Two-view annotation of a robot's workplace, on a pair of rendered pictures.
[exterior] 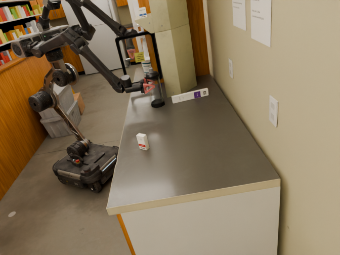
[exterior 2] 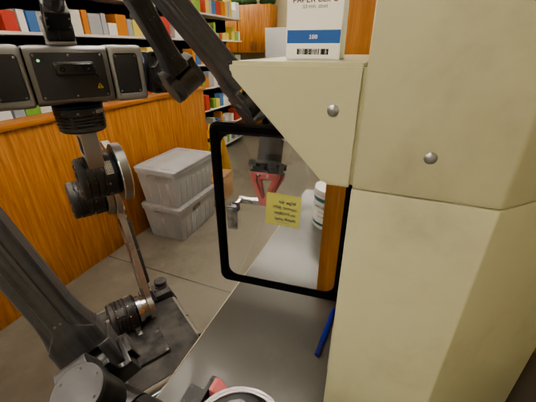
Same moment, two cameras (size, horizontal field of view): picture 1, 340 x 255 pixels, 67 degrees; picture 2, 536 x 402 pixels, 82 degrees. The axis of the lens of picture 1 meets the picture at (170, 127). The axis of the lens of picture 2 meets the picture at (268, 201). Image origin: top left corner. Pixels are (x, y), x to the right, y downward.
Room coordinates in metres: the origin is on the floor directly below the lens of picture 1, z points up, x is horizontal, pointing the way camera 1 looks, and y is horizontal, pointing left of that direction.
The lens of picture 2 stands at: (1.54, -0.04, 1.52)
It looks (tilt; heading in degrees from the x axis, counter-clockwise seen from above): 26 degrees down; 20
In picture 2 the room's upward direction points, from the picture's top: straight up
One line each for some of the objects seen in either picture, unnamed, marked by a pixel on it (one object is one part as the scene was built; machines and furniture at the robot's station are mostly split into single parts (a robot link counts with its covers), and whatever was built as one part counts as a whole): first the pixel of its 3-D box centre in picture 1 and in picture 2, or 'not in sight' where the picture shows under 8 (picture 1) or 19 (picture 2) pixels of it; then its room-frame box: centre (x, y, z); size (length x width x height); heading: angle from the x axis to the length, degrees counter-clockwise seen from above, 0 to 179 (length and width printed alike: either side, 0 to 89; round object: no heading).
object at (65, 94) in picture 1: (55, 99); (178, 175); (3.67, 1.59, 0.49); 0.60 x 0.42 x 0.33; 178
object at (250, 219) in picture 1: (184, 150); not in sight; (1.77, -0.09, 0.45); 2.05 x 0.67 x 0.90; 178
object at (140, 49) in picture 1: (139, 59); (281, 218); (2.09, 0.14, 1.19); 0.30 x 0.01 x 0.40; 94
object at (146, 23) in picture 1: (145, 24); (329, 100); (1.95, 0.03, 1.46); 0.32 x 0.12 x 0.10; 178
